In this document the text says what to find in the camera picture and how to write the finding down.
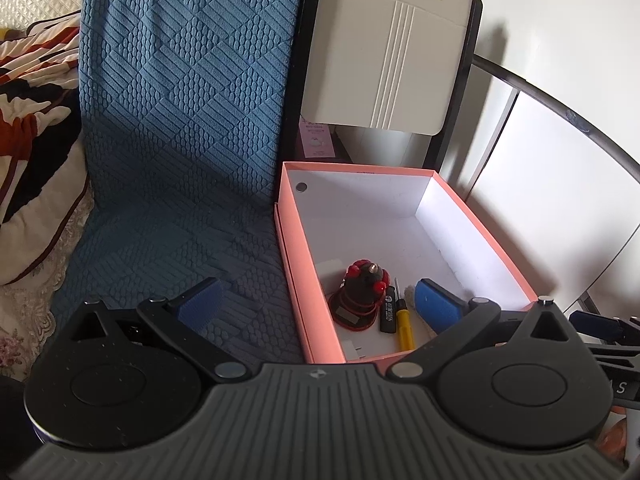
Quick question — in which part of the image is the pink carton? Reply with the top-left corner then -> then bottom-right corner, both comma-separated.
299,120 -> 335,161

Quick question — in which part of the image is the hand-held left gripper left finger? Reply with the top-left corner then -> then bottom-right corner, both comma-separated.
65,276 -> 253,382

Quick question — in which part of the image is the white plush toy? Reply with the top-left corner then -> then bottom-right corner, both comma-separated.
403,280 -> 437,343

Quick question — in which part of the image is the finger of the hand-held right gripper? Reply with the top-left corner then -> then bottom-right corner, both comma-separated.
567,310 -> 628,343

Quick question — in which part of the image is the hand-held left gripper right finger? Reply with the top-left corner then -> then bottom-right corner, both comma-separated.
387,277 -> 581,381

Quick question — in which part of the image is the pink cardboard box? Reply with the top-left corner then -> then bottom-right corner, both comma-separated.
273,160 -> 539,365

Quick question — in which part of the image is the small white adapter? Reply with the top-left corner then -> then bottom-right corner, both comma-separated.
344,339 -> 382,362

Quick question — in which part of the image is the white ribbed plastic panel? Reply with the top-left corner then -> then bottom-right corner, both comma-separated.
299,0 -> 475,136

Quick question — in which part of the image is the black usb stick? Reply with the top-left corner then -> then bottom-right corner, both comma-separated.
378,284 -> 399,334

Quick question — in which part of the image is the yellow handled screwdriver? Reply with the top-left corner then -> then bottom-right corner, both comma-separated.
392,275 -> 417,352

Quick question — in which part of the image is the blue textured sofa cover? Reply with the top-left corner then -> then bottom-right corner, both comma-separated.
50,0 -> 309,363

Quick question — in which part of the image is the white wardrobe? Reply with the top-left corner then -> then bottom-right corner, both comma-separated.
450,10 -> 640,313

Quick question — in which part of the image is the red and black toy figure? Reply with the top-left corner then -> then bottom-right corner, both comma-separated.
327,258 -> 391,331

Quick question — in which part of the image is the curved black metal pole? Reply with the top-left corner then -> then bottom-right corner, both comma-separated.
469,54 -> 640,187

